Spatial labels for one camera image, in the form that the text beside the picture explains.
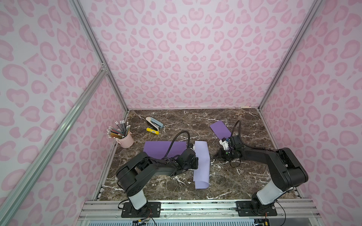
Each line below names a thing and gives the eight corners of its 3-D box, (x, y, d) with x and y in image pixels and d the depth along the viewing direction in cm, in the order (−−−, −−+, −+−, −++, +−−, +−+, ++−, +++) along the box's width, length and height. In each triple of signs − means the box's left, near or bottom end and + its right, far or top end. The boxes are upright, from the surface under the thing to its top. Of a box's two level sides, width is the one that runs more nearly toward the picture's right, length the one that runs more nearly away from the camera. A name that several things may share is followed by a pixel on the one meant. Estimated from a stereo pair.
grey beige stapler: (144, 122, 114) (143, 119, 111) (150, 117, 117) (149, 114, 114) (158, 132, 108) (157, 129, 105) (163, 126, 111) (163, 123, 108)
